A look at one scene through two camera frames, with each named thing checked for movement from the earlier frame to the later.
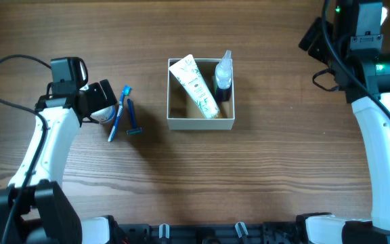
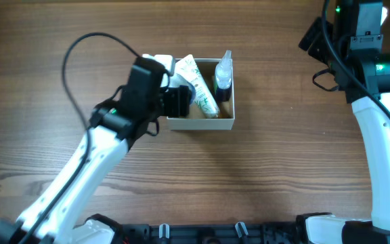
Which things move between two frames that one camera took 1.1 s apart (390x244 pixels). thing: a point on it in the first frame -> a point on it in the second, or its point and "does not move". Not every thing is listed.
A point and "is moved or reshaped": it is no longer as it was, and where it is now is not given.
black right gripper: (315, 49) does not move
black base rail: (275, 232) does not move
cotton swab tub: (104, 115) is moved or reshaped
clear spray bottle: (223, 76) does not move
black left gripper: (99, 100) -> (178, 100)
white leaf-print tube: (188, 72) does not move
